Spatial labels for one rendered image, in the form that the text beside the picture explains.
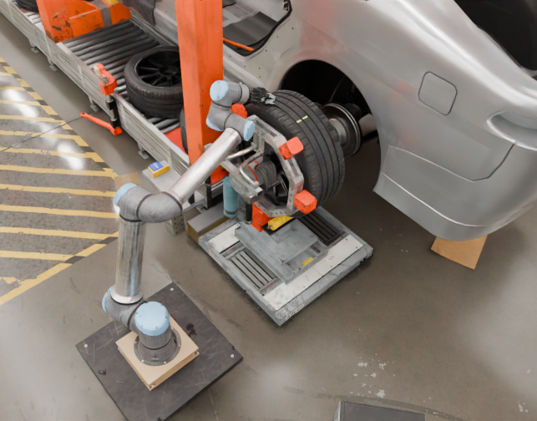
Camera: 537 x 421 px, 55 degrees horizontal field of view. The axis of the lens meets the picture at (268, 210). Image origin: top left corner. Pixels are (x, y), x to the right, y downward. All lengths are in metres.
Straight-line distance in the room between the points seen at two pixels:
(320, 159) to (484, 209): 0.78
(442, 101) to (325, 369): 1.58
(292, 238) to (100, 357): 1.31
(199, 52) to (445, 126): 1.20
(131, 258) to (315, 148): 1.00
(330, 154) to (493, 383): 1.59
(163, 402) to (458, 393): 1.59
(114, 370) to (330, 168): 1.44
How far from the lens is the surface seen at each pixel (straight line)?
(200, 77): 2.70
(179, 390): 2.65
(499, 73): 2.23
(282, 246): 3.19
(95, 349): 2.81
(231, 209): 2.93
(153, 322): 2.44
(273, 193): 2.94
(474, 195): 2.48
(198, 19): 2.55
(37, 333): 3.31
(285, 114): 2.56
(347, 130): 2.95
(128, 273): 2.40
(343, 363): 3.08
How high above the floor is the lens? 2.72
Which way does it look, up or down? 48 degrees down
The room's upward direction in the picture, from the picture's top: 4 degrees clockwise
